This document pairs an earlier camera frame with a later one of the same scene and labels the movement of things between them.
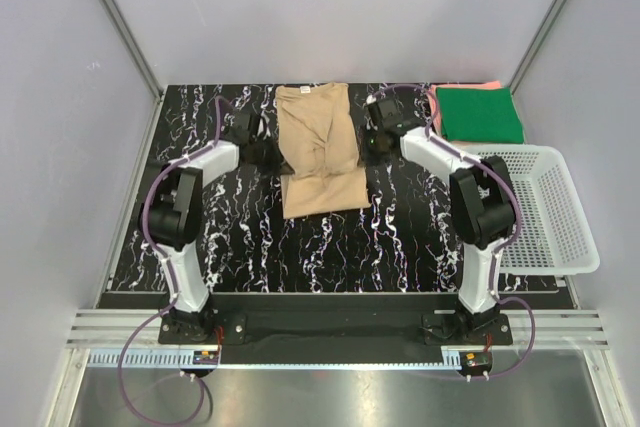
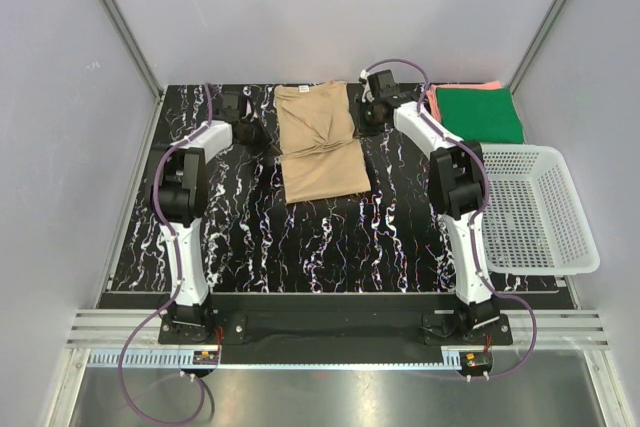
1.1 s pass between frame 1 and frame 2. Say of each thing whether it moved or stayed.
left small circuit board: stayed
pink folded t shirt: stayed
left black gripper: moved
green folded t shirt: stayed
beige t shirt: moved
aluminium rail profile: stayed
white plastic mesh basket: stayed
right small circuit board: stayed
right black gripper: moved
